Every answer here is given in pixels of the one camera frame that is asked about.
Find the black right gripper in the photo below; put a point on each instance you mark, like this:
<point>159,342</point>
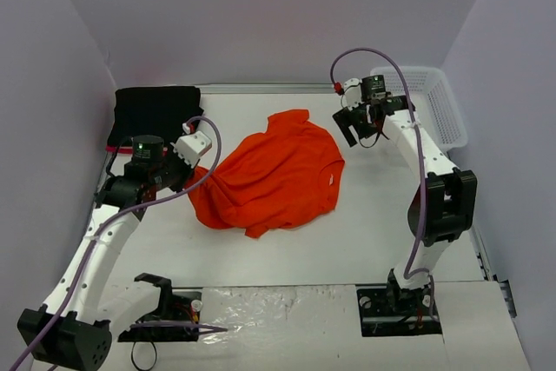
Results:
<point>355,115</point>

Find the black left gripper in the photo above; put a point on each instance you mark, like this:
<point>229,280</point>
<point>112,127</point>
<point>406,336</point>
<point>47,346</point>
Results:
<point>175,173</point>

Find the orange t shirt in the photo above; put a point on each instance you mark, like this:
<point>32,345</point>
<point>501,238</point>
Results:
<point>281,178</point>

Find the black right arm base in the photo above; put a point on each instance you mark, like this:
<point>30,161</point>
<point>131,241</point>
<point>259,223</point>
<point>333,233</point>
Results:
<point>379,317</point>

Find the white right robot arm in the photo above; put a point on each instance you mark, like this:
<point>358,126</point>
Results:
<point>443,204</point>

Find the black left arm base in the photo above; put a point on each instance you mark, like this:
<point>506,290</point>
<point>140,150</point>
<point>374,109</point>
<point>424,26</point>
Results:
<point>181,306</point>

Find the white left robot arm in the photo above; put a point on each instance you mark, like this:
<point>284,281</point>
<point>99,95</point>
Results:
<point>73,329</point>

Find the black folded t shirt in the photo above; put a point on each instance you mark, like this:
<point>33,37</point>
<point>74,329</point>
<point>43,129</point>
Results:
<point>157,111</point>

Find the white plastic basket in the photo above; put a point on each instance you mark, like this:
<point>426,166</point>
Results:
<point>435,106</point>

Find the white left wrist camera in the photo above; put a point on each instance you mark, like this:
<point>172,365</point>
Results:
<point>192,147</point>

